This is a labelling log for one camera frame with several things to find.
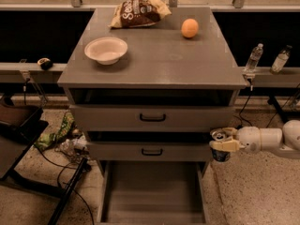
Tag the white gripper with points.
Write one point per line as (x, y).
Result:
(248, 139)

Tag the dark pepsi can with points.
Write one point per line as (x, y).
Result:
(218, 136)

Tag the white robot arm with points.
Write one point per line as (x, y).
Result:
(283, 142)

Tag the grey open bottom drawer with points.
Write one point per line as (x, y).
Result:
(152, 193)

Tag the grey drawer cabinet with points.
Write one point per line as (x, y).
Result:
(160, 68)

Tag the grey middle drawer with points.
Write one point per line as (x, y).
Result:
(150, 151)

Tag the grey top drawer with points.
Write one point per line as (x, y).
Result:
(151, 118)

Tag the black wheeled stand leg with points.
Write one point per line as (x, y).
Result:
(273, 101)

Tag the clear water bottle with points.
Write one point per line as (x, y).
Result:
(254, 58)

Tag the orange fruit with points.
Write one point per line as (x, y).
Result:
(190, 28)

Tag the white bowl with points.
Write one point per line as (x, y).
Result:
(106, 50)

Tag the crumpled clear plastic bottle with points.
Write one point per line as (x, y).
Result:
(73, 149)

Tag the brown chip bag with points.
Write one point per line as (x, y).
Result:
(139, 13)

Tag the green snack bag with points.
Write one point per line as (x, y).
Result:
(46, 140)

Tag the black yellow tape measure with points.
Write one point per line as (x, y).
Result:
(45, 63)

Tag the black cart stand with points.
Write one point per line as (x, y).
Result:
(20, 127)

